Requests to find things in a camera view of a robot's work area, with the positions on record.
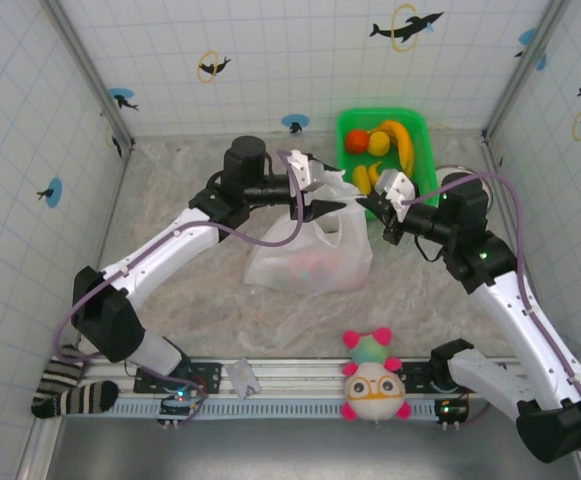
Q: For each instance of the white plastic bag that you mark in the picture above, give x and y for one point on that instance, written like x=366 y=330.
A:
x=310 y=270

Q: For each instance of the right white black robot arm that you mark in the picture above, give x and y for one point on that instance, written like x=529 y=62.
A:
x=505 y=320

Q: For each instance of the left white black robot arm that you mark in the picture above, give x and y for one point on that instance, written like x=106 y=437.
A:
x=165 y=257

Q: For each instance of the small yellow fake banana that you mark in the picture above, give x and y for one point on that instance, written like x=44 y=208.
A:
x=374 y=175
x=361 y=180

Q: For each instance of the fake orange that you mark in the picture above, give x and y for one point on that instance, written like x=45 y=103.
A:
x=357 y=141

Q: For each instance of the yellow fake lemon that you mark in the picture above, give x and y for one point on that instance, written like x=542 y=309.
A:
x=379 y=145

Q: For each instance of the large orange-yellow fake banana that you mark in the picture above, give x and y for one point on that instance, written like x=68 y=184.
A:
x=405 y=145

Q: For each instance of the green plastic basket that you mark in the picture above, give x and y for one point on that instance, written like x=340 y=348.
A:
x=342 y=150

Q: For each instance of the round white printed plate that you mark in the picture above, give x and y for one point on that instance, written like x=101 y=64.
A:
x=451 y=170

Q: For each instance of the blue circle black fish sticker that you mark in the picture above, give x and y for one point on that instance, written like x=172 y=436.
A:
x=120 y=95
x=527 y=36
x=55 y=190
x=295 y=121

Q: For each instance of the round plush toy with glasses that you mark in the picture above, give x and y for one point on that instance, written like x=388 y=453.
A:
x=375 y=390

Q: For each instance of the black white striped sock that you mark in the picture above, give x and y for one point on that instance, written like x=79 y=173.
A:
x=70 y=400

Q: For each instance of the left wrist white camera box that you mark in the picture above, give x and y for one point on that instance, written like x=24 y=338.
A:
x=310 y=170

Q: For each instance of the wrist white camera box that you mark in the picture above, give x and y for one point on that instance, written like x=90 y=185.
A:
x=310 y=170
x=395 y=190

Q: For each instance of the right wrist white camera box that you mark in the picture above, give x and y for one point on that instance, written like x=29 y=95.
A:
x=395 y=190

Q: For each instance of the aluminium frame side bar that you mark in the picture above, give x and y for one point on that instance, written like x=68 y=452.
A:
x=115 y=200

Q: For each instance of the aluminium corner post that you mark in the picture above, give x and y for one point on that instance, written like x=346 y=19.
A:
x=520 y=75
x=90 y=75

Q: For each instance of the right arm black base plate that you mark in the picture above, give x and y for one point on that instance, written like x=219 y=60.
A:
x=415 y=375

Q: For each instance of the aluminium mounting rail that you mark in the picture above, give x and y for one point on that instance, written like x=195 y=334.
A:
x=300 y=375

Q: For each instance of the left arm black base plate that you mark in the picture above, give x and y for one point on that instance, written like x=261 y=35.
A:
x=210 y=375

